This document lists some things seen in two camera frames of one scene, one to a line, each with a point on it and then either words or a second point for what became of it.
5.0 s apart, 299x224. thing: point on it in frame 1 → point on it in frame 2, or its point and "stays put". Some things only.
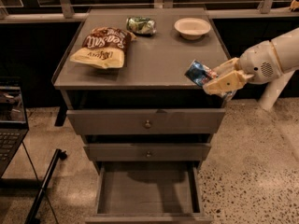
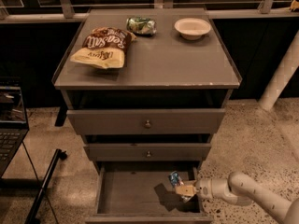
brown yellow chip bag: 104,48 stays put
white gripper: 260,63 → 204,190
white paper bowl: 192,28 stays put
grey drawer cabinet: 148,126 stays put
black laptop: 13,120 stays put
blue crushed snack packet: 200,73 → 175,179
